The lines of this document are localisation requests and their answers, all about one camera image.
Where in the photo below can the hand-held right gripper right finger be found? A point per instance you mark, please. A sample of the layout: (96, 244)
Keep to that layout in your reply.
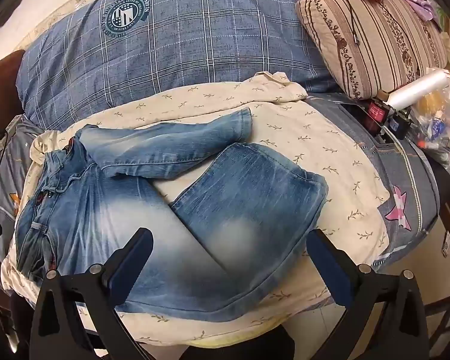
(328, 266)

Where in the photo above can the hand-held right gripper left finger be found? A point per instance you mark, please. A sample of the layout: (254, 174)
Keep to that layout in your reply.
(133, 266)

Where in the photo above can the faded blue denim pants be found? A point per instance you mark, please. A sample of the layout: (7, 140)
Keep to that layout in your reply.
(247, 195)

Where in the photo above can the grey star-print cloth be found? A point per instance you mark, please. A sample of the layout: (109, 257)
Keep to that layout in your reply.
(7, 165)

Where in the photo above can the cream leaf-print blanket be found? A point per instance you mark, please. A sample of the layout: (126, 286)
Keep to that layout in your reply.
(322, 150)

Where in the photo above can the dark wooden chair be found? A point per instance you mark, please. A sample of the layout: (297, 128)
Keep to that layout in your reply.
(448, 251)

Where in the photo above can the black device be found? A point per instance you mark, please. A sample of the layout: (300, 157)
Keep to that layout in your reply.
(399, 123)

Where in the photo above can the clear plastic bag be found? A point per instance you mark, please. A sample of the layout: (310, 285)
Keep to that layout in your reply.
(440, 127)

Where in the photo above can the white plastic film roll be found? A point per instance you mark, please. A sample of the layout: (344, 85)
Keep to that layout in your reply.
(416, 90)

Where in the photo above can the striped floral pillow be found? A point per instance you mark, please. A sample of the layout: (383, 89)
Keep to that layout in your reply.
(378, 45)

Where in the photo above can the blue plaid duvet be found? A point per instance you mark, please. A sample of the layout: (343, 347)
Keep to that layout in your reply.
(210, 37)

